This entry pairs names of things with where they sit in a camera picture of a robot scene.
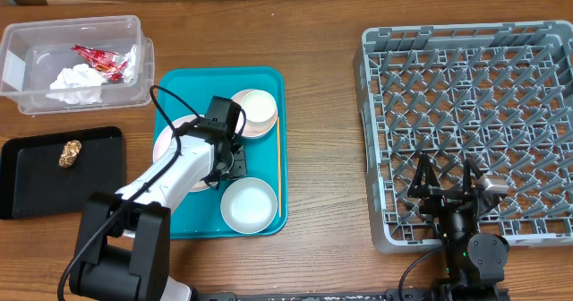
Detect white napkin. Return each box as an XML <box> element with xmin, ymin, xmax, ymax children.
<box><xmin>46</xmin><ymin>64</ymin><xmax>107</xmax><ymax>105</ymax></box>

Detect white cup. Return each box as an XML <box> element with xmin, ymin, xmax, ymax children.
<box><xmin>241</xmin><ymin>90</ymin><xmax>278</xmax><ymax>131</ymax></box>

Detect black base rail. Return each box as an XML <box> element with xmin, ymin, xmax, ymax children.
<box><xmin>191</xmin><ymin>288</ymin><xmax>510</xmax><ymax>301</ymax></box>

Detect grey dishwasher rack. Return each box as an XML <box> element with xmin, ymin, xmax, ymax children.
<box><xmin>354</xmin><ymin>21</ymin><xmax>572</xmax><ymax>253</ymax></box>

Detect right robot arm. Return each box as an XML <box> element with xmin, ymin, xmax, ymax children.
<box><xmin>398</xmin><ymin>153</ymin><xmax>509</xmax><ymax>300</ymax></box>

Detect red snack wrapper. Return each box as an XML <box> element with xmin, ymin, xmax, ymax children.
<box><xmin>72</xmin><ymin>45</ymin><xmax>137</xmax><ymax>82</ymax></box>

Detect clear plastic waste bin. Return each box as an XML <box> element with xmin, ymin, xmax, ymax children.
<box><xmin>1</xmin><ymin>15</ymin><xmax>155</xmax><ymax>115</ymax></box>

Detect wooden chopstick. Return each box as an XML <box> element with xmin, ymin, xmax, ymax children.
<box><xmin>276</xmin><ymin>117</ymin><xmax>282</xmax><ymax>218</ymax></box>

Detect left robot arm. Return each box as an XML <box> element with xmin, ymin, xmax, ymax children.
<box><xmin>57</xmin><ymin>116</ymin><xmax>242</xmax><ymax>300</ymax></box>

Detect black rectangular tray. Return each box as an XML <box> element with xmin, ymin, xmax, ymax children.
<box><xmin>1</xmin><ymin>126</ymin><xmax>125</xmax><ymax>219</ymax></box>

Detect grey bowl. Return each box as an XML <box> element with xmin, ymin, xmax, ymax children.
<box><xmin>220</xmin><ymin>177</ymin><xmax>278</xmax><ymax>235</ymax></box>

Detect large pink plate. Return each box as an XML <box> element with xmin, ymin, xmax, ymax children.
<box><xmin>152</xmin><ymin>115</ymin><xmax>208</xmax><ymax>193</ymax></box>

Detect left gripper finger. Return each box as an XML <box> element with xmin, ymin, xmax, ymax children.
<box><xmin>232</xmin><ymin>144</ymin><xmax>247</xmax><ymax>178</ymax></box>
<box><xmin>222</xmin><ymin>155</ymin><xmax>240</xmax><ymax>180</ymax></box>

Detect brown food scrap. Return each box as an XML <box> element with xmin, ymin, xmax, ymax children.
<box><xmin>58</xmin><ymin>140</ymin><xmax>82</xmax><ymax>168</ymax></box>

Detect teal serving tray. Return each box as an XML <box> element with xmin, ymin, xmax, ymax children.
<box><xmin>159</xmin><ymin>66</ymin><xmax>288</xmax><ymax>240</ymax></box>

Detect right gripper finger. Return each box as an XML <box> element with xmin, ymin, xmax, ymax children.
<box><xmin>463</xmin><ymin>157</ymin><xmax>483</xmax><ymax>193</ymax></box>
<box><xmin>407</xmin><ymin>153</ymin><xmax>440</xmax><ymax>198</ymax></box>

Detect small pink saucer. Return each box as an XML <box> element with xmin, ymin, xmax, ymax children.
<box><xmin>232</xmin><ymin>89</ymin><xmax>278</xmax><ymax>139</ymax></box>

